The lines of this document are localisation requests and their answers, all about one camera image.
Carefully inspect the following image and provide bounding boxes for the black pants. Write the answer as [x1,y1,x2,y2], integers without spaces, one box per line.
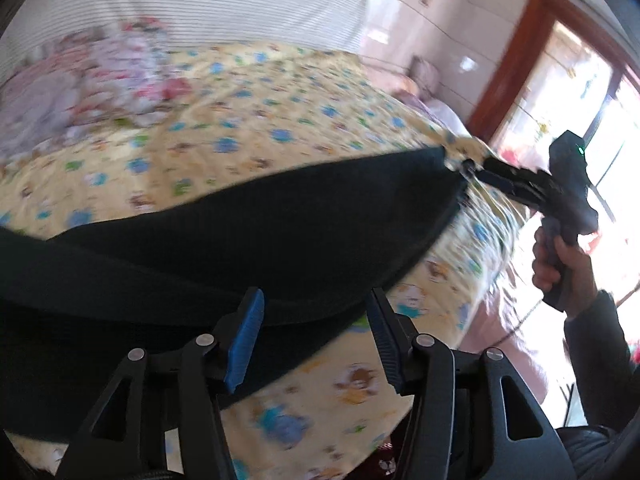
[1,148,466,442]

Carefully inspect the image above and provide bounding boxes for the dark jacket right forearm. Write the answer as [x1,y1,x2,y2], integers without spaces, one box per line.
[555,288,640,480]

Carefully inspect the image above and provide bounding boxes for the person's right hand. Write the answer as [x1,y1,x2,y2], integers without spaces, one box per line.
[532,228,599,318]

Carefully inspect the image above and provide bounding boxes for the yellow bear print bedsheet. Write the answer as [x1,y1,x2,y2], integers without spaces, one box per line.
[0,41,532,480]

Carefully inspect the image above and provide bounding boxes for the pink pillow beside bed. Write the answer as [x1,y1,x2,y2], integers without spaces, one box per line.
[389,55,474,139]

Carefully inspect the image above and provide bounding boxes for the striped white headboard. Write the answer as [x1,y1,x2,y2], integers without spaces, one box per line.
[1,0,368,79]

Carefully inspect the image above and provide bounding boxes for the pink floral pillow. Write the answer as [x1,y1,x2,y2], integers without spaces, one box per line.
[1,18,191,165]

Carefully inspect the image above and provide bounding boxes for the wooden door frame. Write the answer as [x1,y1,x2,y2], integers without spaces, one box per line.
[466,0,639,144]

